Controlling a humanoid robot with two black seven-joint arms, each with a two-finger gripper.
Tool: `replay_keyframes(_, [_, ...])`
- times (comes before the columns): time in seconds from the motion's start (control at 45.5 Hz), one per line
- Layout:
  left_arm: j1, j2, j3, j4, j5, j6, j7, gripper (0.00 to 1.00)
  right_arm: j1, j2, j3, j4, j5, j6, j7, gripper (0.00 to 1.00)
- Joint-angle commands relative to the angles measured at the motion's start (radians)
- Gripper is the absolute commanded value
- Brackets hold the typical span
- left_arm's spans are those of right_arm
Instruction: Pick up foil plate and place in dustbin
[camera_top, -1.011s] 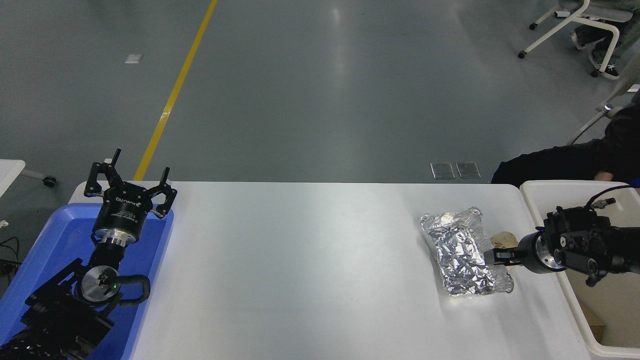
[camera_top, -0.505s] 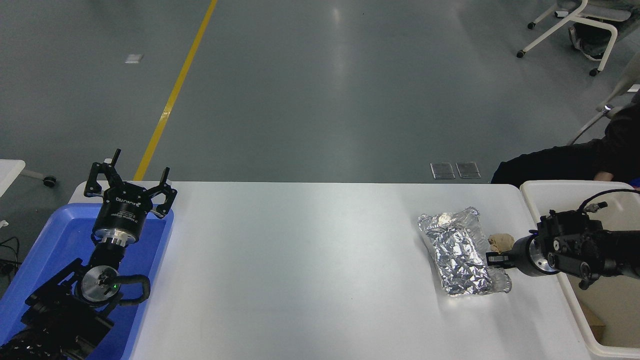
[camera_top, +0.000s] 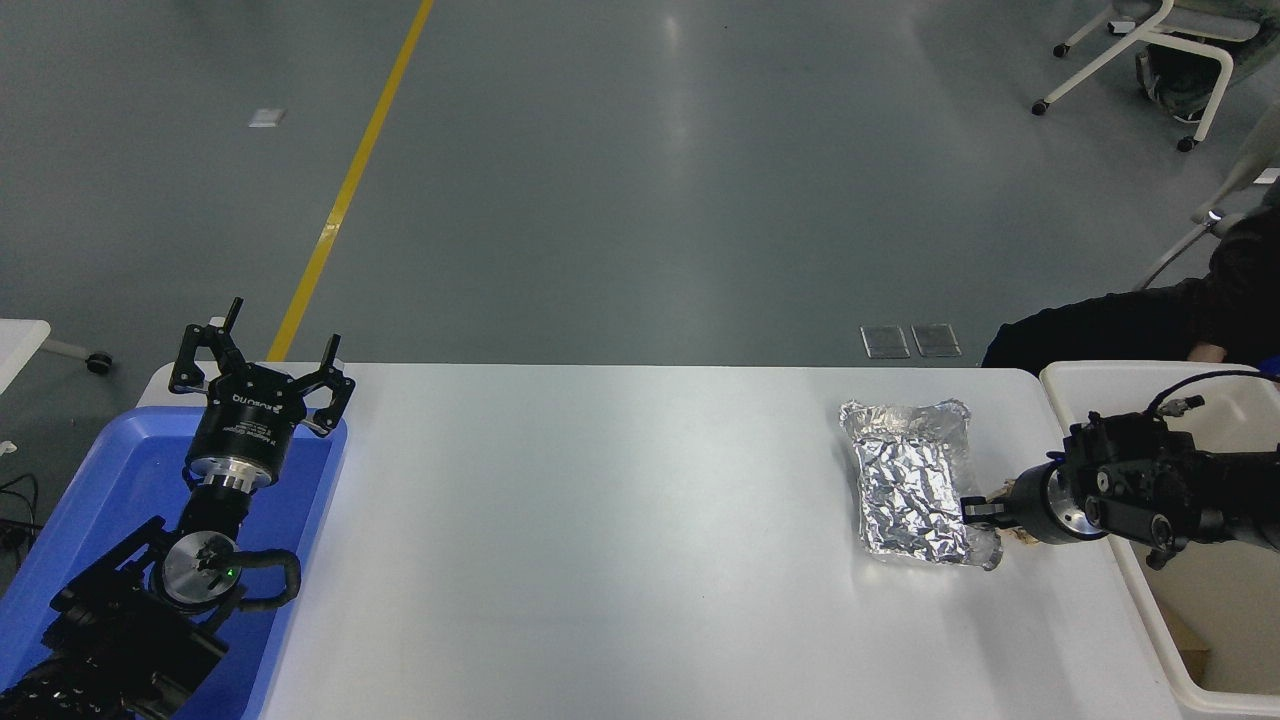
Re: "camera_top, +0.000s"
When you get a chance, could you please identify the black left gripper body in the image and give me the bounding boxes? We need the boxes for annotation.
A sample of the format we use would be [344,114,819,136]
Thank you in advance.
[186,364,303,471]

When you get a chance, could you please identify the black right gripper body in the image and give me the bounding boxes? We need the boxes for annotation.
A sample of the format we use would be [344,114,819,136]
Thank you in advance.
[1008,461,1073,548]

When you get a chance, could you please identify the foil tray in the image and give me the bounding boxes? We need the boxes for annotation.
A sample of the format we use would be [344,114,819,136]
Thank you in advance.
[837,397,1005,574]

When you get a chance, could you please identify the blue plastic tray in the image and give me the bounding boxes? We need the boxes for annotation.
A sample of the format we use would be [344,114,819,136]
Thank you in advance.
[0,404,350,720]

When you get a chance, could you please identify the white cart with caster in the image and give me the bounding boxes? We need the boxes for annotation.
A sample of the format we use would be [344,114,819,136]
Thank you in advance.
[0,317,114,397]

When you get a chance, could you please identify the person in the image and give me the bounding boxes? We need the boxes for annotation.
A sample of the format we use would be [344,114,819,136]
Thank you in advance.
[981,185,1280,372]

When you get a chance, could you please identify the large pale bin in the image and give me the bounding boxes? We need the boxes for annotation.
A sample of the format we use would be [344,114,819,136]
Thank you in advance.
[1039,359,1280,720]

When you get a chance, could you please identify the dark bag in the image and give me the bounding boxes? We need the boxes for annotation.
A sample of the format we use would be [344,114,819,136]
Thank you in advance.
[1134,44,1239,124]

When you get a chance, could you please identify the white chair with casters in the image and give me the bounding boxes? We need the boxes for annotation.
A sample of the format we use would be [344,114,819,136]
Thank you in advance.
[1031,0,1263,153]

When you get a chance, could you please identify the black cables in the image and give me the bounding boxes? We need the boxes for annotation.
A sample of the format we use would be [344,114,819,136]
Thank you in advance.
[0,472,42,561]

